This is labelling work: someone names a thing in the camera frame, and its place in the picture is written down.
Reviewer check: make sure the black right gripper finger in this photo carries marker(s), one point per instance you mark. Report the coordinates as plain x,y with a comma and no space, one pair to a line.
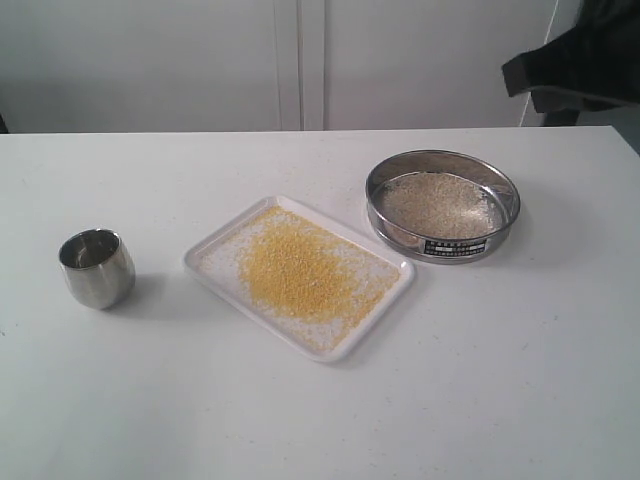
530,72

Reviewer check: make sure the round stainless steel sieve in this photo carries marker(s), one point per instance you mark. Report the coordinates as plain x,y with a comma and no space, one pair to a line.
501,190

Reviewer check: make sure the stainless steel cup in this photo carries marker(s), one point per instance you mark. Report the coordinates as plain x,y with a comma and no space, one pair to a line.
98,268

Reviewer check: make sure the yellow and white grain mix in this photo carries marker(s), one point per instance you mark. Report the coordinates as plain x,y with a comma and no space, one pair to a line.
438,205

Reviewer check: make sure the white square plastic tray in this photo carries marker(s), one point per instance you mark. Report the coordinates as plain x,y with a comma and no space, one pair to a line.
210,250

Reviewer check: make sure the yellow millet grains on tray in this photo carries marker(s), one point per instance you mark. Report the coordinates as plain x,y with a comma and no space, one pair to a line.
305,280

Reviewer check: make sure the white cabinet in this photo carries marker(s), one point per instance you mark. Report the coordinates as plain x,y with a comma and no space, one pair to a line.
133,66

